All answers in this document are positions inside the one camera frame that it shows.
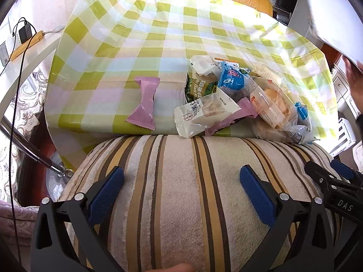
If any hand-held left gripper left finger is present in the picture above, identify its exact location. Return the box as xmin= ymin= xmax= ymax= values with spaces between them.
xmin=30 ymin=166 xmax=131 ymax=272

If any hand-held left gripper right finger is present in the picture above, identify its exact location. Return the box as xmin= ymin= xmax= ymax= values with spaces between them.
xmin=240 ymin=164 xmax=334 ymax=272

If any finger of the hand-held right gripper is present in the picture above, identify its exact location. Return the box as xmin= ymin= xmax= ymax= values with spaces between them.
xmin=330 ymin=159 xmax=357 ymax=181
xmin=305 ymin=160 xmax=353 ymax=190

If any round pale bread packet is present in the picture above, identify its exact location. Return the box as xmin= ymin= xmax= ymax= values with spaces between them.
xmin=252 ymin=116 xmax=301 ymax=145

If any pink snack packet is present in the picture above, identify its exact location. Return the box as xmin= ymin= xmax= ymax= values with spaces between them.
xmin=204 ymin=97 xmax=259 ymax=137
xmin=125 ymin=76 xmax=161 ymax=131

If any orange bun packet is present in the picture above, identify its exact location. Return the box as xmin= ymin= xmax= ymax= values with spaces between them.
xmin=249 ymin=86 xmax=299 ymax=133

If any large white biscuit packet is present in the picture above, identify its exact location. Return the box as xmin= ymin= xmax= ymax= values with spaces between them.
xmin=173 ymin=93 xmax=242 ymax=140

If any clear pale biscuit packet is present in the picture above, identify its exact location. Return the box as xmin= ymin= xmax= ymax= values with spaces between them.
xmin=252 ymin=63 xmax=282 ymax=83

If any blue white snack packet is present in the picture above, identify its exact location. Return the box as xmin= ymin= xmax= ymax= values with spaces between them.
xmin=218 ymin=60 xmax=250 ymax=92

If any white green snack packet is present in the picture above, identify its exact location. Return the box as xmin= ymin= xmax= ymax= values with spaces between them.
xmin=184 ymin=72 xmax=221 ymax=104

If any small white snack packet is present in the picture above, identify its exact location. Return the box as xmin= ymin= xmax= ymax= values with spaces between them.
xmin=189 ymin=55 xmax=222 ymax=78

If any white box purple rim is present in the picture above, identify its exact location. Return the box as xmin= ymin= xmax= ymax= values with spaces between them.
xmin=286 ymin=0 xmax=363 ymax=66

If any another person's forearm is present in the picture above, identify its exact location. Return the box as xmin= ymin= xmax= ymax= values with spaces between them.
xmin=352 ymin=91 xmax=363 ymax=153

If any white slatted stool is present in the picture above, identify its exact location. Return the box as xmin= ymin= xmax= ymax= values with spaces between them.
xmin=328 ymin=117 xmax=357 ymax=157

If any striped beige towel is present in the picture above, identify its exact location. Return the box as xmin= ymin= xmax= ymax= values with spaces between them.
xmin=59 ymin=134 xmax=346 ymax=272

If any white ornate dressing table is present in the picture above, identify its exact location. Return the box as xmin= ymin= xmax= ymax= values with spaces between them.
xmin=330 ymin=62 xmax=356 ymax=119

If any metal pole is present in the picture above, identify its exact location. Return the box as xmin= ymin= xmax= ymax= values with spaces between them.
xmin=0 ymin=118 xmax=75 ymax=177

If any pink floral cloth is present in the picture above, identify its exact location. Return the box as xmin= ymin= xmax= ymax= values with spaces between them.
xmin=0 ymin=199 xmax=41 ymax=248

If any white lace curtain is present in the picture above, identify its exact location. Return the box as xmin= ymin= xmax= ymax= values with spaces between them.
xmin=4 ymin=68 xmax=50 ymax=182

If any white ledge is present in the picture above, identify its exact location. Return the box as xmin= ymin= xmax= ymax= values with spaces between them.
xmin=0 ymin=14 xmax=68 ymax=126

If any green checked tablecloth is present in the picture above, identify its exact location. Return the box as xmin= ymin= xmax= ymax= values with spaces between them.
xmin=45 ymin=0 xmax=341 ymax=148

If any yellow power strip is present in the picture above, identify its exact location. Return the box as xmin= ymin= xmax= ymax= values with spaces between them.
xmin=9 ymin=30 xmax=45 ymax=62

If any open shelf unit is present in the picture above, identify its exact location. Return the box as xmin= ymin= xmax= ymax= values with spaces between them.
xmin=273 ymin=0 xmax=303 ymax=25

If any black power adapter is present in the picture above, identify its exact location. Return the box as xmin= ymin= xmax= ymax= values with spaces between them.
xmin=18 ymin=19 xmax=34 ymax=45

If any black cable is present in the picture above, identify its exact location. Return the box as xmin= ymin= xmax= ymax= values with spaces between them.
xmin=0 ymin=18 xmax=38 ymax=233

